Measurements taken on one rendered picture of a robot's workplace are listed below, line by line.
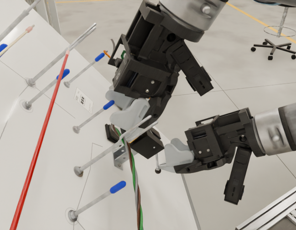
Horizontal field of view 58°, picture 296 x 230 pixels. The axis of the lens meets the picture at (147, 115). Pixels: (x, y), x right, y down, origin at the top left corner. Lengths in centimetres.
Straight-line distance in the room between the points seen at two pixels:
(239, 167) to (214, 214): 132
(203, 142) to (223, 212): 135
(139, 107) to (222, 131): 17
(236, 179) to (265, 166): 168
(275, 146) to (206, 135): 11
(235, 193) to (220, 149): 9
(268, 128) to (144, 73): 22
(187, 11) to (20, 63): 28
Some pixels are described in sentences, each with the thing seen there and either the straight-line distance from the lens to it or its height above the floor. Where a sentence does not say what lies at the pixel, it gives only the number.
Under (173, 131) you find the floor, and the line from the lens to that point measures 231.
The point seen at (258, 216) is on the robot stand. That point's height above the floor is 23.
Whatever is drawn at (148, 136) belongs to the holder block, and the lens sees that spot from 46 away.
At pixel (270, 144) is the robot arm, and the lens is 47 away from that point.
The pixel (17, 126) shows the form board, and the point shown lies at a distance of 38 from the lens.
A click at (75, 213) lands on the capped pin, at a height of 118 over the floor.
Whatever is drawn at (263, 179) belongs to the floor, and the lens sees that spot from 209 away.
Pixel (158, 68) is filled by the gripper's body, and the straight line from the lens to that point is 35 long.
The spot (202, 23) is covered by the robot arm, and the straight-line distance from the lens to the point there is 34.
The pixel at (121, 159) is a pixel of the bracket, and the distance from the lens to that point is 51.
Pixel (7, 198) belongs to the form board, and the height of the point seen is 124.
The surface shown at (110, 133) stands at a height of 113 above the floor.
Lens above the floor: 147
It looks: 36 degrees down
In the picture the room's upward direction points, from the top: straight up
